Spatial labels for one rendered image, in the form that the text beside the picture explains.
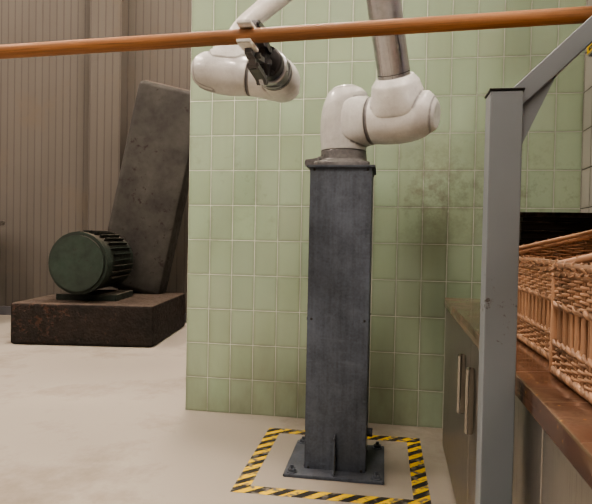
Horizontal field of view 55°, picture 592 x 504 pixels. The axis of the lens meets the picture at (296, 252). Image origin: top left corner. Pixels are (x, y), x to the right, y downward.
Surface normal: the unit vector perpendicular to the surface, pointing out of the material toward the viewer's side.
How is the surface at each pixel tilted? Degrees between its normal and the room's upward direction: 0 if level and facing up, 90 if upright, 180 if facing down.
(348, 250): 90
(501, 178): 90
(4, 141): 90
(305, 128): 90
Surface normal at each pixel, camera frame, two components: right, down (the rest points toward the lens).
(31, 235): -0.15, 0.02
